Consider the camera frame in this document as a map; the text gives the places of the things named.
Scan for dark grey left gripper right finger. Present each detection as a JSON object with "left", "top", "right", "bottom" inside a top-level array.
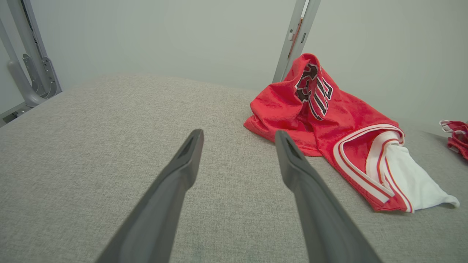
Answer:
[{"left": 274, "top": 130, "right": 382, "bottom": 263}]

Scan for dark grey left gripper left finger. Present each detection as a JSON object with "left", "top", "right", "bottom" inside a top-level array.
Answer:
[{"left": 96, "top": 129, "right": 204, "bottom": 263}]

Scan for grey metal tube bracket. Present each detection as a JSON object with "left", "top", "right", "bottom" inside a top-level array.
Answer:
[{"left": 0, "top": 0, "right": 63, "bottom": 126}]

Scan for red shorts white stripe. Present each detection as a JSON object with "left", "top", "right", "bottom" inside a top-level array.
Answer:
[{"left": 439, "top": 119, "right": 468, "bottom": 161}]

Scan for grey metal partition post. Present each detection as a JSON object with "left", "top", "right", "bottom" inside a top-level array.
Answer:
[{"left": 272, "top": 0, "right": 322, "bottom": 84}]

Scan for red jersey shirt white sleeves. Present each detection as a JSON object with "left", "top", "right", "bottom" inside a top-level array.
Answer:
[{"left": 244, "top": 53, "right": 460, "bottom": 213}]

